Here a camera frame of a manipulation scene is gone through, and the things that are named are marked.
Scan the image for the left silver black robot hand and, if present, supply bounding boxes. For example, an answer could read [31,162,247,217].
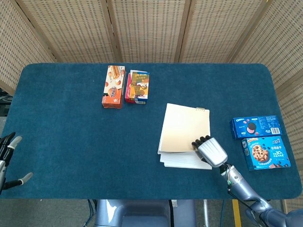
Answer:
[0,131,34,191]

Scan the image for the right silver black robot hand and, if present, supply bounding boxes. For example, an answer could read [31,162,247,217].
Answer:
[191,135,229,168]

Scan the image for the beige paper folder stack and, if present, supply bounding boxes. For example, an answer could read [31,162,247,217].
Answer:
[157,103,213,170]

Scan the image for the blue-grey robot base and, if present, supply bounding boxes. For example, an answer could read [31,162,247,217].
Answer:
[94,199,197,227]

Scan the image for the dark blue carpeted table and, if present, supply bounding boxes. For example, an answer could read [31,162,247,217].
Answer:
[0,62,303,201]

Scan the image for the blue Oreo cookie box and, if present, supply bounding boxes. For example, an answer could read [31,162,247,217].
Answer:
[229,115,283,140]

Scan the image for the blue chocolate chip cookie box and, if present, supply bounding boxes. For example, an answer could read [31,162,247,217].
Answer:
[241,136,291,171]

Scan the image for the white metal pole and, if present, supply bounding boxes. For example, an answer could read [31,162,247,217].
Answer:
[203,200,210,227]

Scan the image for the yellow floor tape strip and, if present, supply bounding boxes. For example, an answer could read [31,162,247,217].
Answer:
[232,199,242,227]

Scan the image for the woven bamboo screen panel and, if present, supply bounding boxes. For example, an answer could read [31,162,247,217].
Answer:
[106,0,191,64]
[276,77,303,212]
[178,0,269,64]
[0,0,57,96]
[229,0,303,92]
[15,0,122,64]

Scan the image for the orange wafer roll box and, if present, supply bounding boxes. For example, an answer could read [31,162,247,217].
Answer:
[101,65,126,109]

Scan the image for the black cable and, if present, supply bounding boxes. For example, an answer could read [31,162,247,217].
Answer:
[168,200,175,227]

